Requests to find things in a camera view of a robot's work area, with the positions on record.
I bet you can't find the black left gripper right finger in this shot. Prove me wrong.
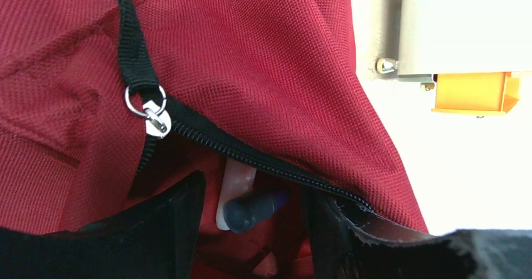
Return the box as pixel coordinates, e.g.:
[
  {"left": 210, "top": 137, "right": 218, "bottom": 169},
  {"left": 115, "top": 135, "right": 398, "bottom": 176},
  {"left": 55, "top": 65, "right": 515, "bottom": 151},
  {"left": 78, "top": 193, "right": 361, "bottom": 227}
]
[{"left": 301, "top": 187, "right": 531, "bottom": 278}]

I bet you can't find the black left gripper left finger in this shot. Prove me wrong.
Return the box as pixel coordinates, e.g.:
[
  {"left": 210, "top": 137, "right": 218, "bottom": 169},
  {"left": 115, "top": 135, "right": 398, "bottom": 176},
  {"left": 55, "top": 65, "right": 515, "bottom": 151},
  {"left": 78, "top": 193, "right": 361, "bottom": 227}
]
[{"left": 1, "top": 171, "right": 206, "bottom": 278}]

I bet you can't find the small dark marker cap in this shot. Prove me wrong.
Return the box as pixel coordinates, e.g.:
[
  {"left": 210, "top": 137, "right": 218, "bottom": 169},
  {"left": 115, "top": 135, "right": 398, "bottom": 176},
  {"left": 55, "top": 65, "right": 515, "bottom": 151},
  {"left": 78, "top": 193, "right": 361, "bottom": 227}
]
[{"left": 223, "top": 189, "right": 289, "bottom": 233}]

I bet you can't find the yellow marker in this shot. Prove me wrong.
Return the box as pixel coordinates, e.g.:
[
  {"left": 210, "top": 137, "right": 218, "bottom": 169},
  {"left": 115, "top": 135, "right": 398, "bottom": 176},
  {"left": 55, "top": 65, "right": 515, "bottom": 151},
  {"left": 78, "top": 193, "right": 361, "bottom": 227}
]
[{"left": 216, "top": 158, "right": 257, "bottom": 231}]

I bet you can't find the red student backpack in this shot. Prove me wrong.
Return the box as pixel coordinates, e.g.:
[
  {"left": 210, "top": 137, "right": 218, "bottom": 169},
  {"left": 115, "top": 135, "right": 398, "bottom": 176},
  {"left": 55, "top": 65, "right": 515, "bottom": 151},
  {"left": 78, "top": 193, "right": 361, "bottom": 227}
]
[{"left": 1, "top": 0, "right": 427, "bottom": 278}]

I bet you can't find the cream rounded drawer cabinet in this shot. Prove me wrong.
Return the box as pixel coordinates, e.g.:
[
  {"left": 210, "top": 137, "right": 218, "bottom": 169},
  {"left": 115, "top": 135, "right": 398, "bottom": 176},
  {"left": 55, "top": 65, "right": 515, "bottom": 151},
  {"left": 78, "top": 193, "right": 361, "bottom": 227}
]
[{"left": 375, "top": 0, "right": 531, "bottom": 83}]

